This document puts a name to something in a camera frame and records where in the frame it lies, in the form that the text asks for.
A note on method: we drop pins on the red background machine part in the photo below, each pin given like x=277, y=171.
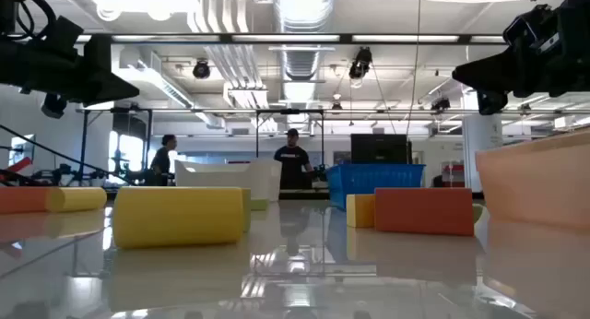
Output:
x=20, y=164

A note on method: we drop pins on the yellow cylinder block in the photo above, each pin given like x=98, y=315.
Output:
x=78, y=199
x=177, y=217

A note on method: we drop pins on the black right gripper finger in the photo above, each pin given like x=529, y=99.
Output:
x=498, y=74

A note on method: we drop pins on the person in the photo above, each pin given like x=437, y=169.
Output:
x=291, y=164
x=161, y=164

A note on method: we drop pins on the black rectangular equipment box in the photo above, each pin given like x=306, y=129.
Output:
x=380, y=148

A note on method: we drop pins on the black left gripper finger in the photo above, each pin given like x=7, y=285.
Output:
x=103, y=79

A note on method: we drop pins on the white rectangular air duct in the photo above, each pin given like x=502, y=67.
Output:
x=156, y=79

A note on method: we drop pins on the red tool cabinet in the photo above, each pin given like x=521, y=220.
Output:
x=455, y=173

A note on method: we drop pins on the background computer monitor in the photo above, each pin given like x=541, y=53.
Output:
x=23, y=149

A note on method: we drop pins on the black ceiling spotlight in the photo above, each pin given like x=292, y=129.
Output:
x=336, y=106
x=201, y=70
x=360, y=63
x=440, y=104

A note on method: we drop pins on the orange plastic bin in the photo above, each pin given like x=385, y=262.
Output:
x=539, y=185

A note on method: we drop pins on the white building pillar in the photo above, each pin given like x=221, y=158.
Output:
x=481, y=153

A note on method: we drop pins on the white plastic bin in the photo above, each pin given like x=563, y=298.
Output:
x=221, y=176

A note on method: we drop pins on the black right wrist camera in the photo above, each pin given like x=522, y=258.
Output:
x=525, y=28

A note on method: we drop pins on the yellow rectangular block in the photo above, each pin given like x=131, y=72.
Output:
x=360, y=210

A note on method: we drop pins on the black background robot arm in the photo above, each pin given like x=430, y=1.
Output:
x=121, y=173

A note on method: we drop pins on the LED light bar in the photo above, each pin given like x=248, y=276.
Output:
x=286, y=38

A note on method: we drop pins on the silver round ventilation duct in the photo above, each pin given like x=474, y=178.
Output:
x=302, y=15

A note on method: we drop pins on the orange rectangular block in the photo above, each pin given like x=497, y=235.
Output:
x=23, y=200
x=424, y=212

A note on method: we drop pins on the black metal frame post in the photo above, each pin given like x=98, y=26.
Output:
x=302, y=195

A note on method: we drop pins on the blue plastic basket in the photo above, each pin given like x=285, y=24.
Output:
x=373, y=178

